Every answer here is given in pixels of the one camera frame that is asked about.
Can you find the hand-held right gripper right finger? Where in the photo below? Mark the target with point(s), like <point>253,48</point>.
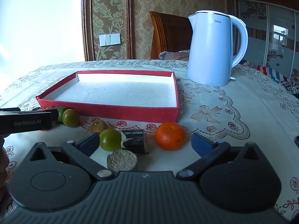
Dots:
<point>201,144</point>

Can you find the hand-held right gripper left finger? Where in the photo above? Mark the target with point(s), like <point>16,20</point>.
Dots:
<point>90,143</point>

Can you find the green tangerine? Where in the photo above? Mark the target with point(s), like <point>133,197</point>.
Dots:
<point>70,118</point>
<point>110,140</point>

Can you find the orange tangerine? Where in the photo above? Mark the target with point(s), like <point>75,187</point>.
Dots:
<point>170,135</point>

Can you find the round grainy cake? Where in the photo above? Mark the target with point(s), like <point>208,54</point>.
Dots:
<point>122,160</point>

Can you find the dark sugarcane piece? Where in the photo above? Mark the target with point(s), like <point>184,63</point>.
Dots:
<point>135,141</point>

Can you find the red shallow cardboard box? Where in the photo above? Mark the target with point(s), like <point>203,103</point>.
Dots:
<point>116,93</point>

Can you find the person's left hand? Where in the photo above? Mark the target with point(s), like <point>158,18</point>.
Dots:
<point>3,168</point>

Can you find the brown longan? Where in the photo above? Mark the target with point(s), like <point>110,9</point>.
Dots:
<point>99,126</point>

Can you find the green cucumber piece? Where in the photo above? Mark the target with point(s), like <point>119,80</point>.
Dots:
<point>61,112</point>

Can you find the white electric kettle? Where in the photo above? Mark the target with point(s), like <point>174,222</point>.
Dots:
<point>210,51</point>

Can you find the pink patterned blanket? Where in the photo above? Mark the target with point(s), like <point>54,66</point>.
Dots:
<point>174,54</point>

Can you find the striped bedding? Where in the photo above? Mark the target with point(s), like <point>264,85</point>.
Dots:
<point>268,71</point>

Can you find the wooden headboard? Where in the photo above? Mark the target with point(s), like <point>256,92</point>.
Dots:
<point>168,35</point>

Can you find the floral sliding door wardrobe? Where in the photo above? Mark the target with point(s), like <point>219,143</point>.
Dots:
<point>268,28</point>

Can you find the white wall light switch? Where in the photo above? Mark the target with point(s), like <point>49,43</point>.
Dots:
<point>109,39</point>

